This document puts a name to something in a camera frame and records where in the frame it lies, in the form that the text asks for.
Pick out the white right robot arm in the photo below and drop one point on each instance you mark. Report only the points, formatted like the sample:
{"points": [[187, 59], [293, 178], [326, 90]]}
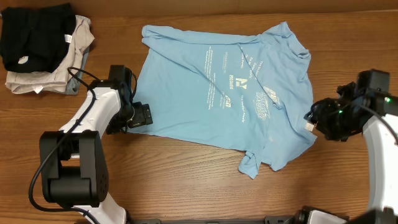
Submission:
{"points": [[363, 107]]}

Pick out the beige folded garment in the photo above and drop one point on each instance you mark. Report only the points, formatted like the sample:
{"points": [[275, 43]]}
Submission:
{"points": [[20, 83]]}

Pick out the black folded garment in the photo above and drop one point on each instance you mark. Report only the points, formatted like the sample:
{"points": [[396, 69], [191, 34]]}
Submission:
{"points": [[33, 40]]}

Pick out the grey folded garment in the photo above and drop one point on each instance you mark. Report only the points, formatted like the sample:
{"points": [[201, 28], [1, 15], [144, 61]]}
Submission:
{"points": [[73, 86]]}

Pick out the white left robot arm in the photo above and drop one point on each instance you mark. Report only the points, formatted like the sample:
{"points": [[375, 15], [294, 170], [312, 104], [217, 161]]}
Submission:
{"points": [[73, 167]]}

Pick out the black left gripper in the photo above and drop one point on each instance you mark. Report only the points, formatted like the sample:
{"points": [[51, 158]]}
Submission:
{"points": [[140, 115]]}

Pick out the light blue t-shirt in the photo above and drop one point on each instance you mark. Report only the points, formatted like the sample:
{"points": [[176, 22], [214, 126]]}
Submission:
{"points": [[243, 92]]}

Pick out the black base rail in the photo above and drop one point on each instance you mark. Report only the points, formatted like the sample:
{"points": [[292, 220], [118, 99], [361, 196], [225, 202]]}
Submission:
{"points": [[267, 220]]}

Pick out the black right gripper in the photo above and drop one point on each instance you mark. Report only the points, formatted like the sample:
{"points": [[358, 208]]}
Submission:
{"points": [[320, 115]]}

